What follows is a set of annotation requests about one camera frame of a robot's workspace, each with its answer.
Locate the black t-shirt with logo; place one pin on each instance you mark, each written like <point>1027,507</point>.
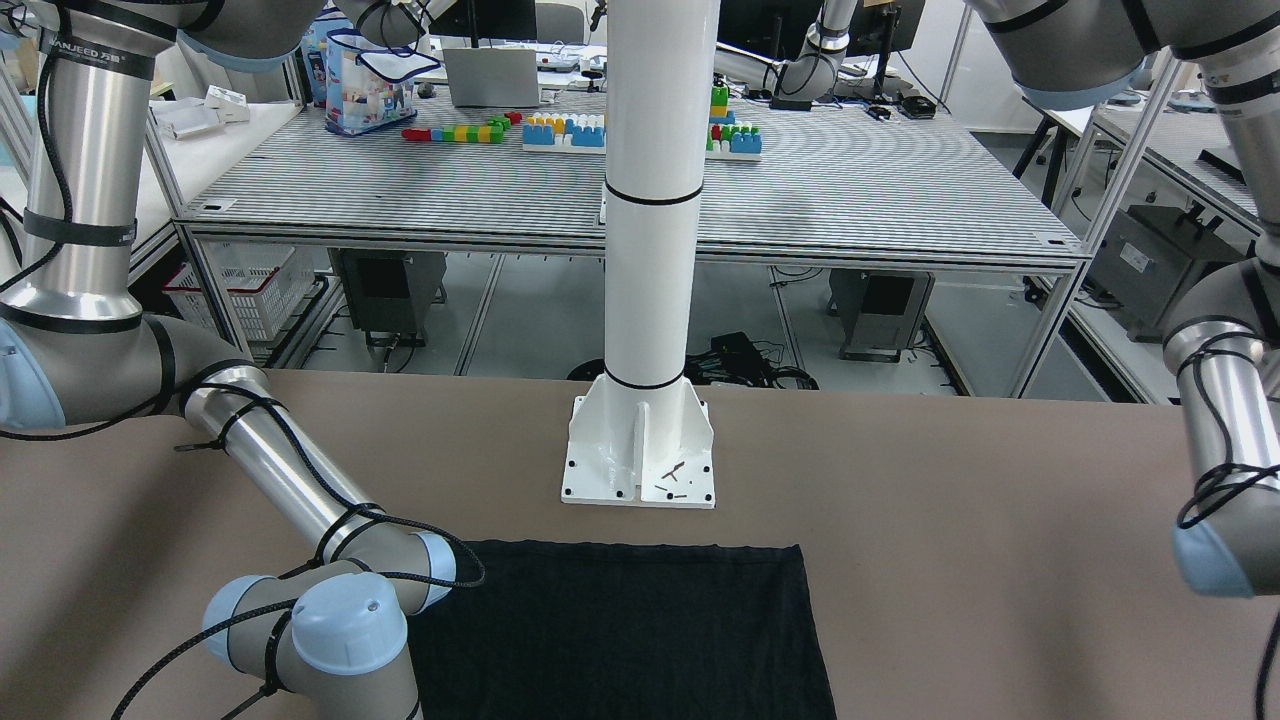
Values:
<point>625,631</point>

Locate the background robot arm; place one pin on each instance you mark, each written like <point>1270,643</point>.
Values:
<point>793,50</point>

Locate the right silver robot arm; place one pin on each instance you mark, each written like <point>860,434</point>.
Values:
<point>80,354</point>

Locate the striped background table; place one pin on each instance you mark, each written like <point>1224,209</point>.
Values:
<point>833,188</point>

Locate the green blue block set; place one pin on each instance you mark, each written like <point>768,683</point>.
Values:
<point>729,139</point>

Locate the computer box under table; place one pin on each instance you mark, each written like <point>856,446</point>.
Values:
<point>389,292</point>
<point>880,311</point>

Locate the blue white block set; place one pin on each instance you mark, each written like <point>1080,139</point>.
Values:
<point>564,132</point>

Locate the colourful block row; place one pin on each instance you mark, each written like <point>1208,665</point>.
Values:
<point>494,130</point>

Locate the silver laptop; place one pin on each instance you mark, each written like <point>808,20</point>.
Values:
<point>492,77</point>

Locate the white plastic basket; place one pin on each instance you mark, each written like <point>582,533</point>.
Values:
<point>264,284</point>

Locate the transparent toy bag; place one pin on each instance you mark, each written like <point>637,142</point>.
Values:
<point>370,86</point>

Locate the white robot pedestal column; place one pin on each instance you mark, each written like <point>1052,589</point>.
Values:
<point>641,436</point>

